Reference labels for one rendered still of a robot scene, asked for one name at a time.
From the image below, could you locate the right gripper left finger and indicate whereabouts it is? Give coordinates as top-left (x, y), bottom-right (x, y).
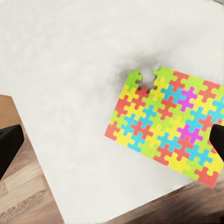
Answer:
top-left (0, 124), bottom-right (24, 180)

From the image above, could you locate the jigsaw puzzle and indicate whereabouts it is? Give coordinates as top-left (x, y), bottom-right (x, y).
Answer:
top-left (105, 67), bottom-right (224, 187)

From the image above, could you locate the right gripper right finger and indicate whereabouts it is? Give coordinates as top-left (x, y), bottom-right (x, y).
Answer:
top-left (209, 124), bottom-right (224, 162)

